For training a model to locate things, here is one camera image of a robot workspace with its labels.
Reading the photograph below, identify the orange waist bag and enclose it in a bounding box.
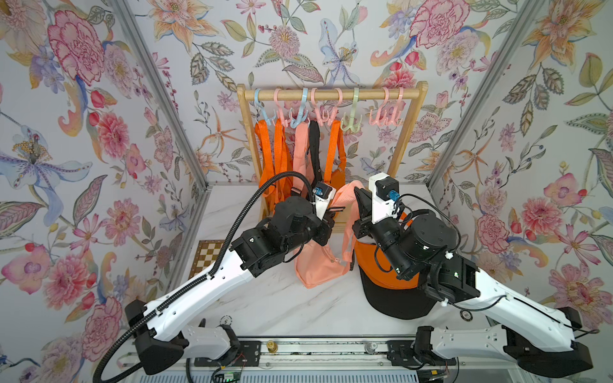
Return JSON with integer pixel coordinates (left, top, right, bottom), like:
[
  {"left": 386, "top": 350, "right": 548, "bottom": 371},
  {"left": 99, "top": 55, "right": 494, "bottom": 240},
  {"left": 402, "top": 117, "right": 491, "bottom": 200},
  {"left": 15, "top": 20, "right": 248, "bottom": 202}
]
[
  {"left": 323, "top": 121, "right": 347, "bottom": 190},
  {"left": 354, "top": 237, "right": 419, "bottom": 291}
]

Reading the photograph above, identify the pink waist bag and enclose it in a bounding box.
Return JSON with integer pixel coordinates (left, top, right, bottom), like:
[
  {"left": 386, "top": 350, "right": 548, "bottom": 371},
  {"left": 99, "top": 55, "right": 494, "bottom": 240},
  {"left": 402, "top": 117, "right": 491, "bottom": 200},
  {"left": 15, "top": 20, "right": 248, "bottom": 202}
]
[{"left": 295, "top": 181, "right": 363, "bottom": 289}]

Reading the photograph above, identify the black waist bag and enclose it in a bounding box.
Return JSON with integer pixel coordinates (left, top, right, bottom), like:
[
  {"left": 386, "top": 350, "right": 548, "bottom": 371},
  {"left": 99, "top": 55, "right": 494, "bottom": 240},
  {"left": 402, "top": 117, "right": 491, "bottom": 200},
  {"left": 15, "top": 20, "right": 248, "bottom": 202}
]
[
  {"left": 359, "top": 268, "right": 437, "bottom": 320},
  {"left": 308, "top": 121, "right": 322, "bottom": 188}
]

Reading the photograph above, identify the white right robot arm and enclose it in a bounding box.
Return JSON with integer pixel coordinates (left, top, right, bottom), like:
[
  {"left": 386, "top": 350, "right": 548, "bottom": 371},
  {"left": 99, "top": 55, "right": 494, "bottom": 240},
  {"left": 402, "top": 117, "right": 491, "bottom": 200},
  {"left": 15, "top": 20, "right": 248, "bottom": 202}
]
[{"left": 353, "top": 177, "right": 593, "bottom": 378}]

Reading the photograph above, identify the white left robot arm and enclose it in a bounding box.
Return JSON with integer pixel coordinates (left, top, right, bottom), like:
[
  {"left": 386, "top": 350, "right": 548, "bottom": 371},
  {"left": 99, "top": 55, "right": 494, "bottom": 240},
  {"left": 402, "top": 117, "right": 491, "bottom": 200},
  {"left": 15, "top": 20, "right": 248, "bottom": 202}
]
[{"left": 128, "top": 196, "right": 334, "bottom": 375}]

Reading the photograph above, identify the green plastic hook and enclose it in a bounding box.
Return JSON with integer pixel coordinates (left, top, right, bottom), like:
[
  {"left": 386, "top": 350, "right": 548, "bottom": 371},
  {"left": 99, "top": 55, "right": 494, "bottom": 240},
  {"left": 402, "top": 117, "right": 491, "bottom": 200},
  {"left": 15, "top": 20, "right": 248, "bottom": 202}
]
[{"left": 340, "top": 87, "right": 362, "bottom": 132}]

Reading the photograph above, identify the orange bag far left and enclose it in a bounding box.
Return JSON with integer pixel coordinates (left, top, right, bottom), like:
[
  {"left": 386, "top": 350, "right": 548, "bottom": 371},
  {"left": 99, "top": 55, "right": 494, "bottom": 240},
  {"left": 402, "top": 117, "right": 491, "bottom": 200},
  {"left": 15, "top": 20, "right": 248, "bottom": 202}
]
[{"left": 255, "top": 119, "right": 293, "bottom": 213}]

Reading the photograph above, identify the pink plastic hook right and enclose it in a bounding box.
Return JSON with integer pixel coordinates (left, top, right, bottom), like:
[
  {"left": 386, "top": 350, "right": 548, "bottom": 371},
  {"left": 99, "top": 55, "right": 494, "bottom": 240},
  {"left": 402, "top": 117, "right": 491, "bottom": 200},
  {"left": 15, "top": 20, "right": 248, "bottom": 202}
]
[{"left": 369, "top": 87, "right": 405, "bottom": 127}]

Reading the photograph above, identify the pink plastic hook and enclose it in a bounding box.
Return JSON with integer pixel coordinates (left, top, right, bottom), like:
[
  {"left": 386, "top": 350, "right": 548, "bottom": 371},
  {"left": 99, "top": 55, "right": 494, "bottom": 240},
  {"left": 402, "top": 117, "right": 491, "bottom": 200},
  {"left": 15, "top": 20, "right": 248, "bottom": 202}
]
[
  {"left": 369, "top": 87, "right": 405, "bottom": 127},
  {"left": 273, "top": 88, "right": 289, "bottom": 129}
]

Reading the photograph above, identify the blue plastic hook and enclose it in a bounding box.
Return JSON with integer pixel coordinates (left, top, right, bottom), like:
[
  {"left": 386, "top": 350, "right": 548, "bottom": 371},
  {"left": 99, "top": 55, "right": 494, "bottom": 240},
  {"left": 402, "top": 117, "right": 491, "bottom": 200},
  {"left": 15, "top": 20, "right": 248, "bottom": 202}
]
[
  {"left": 289, "top": 88, "right": 309, "bottom": 129},
  {"left": 253, "top": 89, "right": 276, "bottom": 127}
]

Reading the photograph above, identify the blue plastic hook far left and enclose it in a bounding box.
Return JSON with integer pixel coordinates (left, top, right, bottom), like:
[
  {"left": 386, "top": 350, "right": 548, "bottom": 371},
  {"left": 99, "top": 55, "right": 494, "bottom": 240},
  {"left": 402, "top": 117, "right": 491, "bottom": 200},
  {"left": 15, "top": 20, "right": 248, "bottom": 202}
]
[{"left": 253, "top": 89, "right": 276, "bottom": 127}]

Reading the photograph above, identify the wooden hanging rack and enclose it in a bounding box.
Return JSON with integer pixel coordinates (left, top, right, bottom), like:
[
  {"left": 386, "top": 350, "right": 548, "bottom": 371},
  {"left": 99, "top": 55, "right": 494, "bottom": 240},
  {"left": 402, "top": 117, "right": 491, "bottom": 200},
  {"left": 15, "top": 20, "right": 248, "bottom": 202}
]
[{"left": 236, "top": 81, "right": 429, "bottom": 180}]

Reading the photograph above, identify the wooden chessboard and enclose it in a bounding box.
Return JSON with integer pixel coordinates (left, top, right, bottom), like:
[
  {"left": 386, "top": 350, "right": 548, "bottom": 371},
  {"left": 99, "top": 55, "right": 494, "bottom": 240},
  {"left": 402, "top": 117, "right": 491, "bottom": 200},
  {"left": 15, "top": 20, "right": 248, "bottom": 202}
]
[{"left": 188, "top": 239, "right": 223, "bottom": 279}]

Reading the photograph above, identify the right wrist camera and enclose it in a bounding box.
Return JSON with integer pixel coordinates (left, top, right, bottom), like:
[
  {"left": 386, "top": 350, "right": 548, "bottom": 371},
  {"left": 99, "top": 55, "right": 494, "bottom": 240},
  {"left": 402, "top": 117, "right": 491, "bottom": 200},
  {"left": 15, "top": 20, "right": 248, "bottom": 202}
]
[{"left": 369, "top": 172, "right": 400, "bottom": 224}]

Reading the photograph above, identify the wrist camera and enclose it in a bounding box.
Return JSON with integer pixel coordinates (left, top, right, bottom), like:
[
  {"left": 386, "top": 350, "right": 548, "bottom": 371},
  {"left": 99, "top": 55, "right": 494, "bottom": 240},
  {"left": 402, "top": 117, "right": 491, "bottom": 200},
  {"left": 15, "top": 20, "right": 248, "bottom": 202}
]
[
  {"left": 369, "top": 172, "right": 400, "bottom": 224},
  {"left": 313, "top": 181, "right": 336, "bottom": 220}
]

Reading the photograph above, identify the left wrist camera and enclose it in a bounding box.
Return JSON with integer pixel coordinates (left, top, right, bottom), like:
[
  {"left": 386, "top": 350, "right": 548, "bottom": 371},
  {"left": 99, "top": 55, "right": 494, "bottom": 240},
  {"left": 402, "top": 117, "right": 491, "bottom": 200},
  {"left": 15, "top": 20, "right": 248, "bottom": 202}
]
[{"left": 313, "top": 181, "right": 336, "bottom": 220}]

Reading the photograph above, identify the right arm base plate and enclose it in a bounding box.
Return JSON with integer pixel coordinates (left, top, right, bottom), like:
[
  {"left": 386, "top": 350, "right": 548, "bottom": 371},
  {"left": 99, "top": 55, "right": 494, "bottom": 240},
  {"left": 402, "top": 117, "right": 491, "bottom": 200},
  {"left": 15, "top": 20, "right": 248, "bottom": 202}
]
[{"left": 386, "top": 340, "right": 426, "bottom": 370}]

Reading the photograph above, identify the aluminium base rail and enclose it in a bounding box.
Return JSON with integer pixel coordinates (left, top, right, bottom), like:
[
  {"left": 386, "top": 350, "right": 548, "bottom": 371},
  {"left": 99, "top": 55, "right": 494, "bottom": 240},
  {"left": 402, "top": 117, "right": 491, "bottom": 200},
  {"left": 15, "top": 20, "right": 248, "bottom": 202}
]
[{"left": 117, "top": 334, "right": 523, "bottom": 383}]

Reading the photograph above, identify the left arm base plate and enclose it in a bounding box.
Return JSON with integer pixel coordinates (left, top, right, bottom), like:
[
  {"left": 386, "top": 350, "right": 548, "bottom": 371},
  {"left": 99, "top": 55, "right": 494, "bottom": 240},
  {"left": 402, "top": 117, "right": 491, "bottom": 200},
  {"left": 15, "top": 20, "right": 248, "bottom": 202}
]
[{"left": 193, "top": 341, "right": 262, "bottom": 368}]

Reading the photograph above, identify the aluminium corner post right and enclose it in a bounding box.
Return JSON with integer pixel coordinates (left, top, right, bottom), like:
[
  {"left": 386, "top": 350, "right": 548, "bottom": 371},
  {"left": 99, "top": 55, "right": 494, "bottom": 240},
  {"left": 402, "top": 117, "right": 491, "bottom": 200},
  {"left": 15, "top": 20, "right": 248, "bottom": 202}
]
[{"left": 426, "top": 1, "right": 545, "bottom": 192}]

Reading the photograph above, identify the aluminium corner post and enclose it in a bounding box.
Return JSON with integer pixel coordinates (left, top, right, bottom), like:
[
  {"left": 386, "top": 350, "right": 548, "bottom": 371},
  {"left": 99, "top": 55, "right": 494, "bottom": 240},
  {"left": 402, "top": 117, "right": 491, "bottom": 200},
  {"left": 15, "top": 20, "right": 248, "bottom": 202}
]
[
  {"left": 426, "top": 1, "right": 545, "bottom": 192},
  {"left": 110, "top": 0, "right": 210, "bottom": 291}
]

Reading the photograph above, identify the aluminium corner post left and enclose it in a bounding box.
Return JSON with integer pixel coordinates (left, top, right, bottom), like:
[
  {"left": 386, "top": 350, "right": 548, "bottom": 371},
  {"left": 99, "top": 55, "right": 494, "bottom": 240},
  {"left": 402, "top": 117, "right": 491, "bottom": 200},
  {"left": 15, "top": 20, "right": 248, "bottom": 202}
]
[{"left": 110, "top": 0, "right": 210, "bottom": 291}]

